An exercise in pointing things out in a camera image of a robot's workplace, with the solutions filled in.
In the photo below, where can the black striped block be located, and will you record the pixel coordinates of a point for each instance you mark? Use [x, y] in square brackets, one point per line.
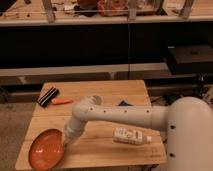
[47, 97]

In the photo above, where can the orange carrot toy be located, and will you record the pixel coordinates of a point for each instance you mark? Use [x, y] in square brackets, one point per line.
[61, 101]

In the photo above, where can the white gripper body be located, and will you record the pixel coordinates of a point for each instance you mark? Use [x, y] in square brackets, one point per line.
[71, 134]

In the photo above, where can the white plastic bottle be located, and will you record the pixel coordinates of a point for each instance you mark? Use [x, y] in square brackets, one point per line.
[131, 136]

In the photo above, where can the black box on right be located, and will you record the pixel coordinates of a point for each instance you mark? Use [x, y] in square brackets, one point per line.
[195, 59]

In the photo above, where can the grey metal shelf rack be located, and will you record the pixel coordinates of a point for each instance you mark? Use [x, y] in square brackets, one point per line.
[65, 38]

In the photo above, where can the orange ceramic bowl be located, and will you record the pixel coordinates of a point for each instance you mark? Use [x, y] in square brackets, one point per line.
[46, 150]

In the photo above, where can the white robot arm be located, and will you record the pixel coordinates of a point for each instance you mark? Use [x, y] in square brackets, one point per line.
[188, 122]

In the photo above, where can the blue cloth object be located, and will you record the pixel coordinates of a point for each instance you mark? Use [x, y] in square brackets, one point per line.
[123, 103]

